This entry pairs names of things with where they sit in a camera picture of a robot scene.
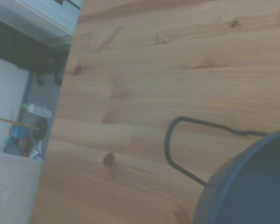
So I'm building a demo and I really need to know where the dark blue bowl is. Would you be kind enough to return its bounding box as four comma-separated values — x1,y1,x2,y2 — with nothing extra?
193,127,280,224

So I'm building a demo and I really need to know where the clear bottle with green cap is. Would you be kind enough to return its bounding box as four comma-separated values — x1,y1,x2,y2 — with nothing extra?
22,102,53,119

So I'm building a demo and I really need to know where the blue toy clutter pile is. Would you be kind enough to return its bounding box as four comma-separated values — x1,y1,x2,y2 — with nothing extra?
3,124,43,160

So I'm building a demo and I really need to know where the thin wooden stick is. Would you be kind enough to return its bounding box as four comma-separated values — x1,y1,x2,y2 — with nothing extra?
0,116,41,131

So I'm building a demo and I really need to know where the white cabinet panel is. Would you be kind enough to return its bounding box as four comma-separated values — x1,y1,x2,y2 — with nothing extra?
0,54,30,153

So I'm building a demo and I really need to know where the black wire dish rack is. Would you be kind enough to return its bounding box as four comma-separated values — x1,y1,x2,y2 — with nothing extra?
164,116,269,188

